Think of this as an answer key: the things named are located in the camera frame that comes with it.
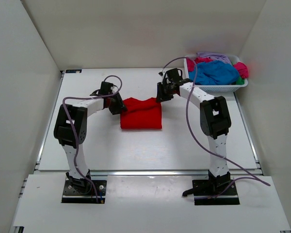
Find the red t shirt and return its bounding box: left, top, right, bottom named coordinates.
left=120, top=98, right=162, bottom=130

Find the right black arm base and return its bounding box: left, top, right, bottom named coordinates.
left=182, top=172, right=240, bottom=206

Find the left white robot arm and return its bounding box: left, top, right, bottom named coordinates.
left=53, top=81, right=127, bottom=193

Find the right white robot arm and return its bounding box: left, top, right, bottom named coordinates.
left=156, top=68, right=231, bottom=195

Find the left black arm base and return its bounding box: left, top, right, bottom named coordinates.
left=61, top=172, right=107, bottom=204

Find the white plastic laundry basket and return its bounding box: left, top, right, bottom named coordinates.
left=196, top=54, right=248, bottom=93

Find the small dark label sticker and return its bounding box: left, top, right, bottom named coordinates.
left=65, top=69, right=82, bottom=74

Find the lavender t shirt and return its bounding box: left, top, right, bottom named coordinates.
left=196, top=52, right=232, bottom=65

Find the green t shirt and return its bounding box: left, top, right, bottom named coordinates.
left=235, top=77, right=245, bottom=85

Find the pink t shirt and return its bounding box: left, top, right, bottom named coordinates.
left=194, top=56, right=249, bottom=79

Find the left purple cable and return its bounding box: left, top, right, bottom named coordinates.
left=62, top=75, right=123, bottom=204

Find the purple cable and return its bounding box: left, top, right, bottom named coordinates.
left=159, top=56, right=271, bottom=200
left=62, top=75, right=123, bottom=204

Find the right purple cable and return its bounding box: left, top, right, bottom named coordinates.
left=159, top=56, right=271, bottom=200

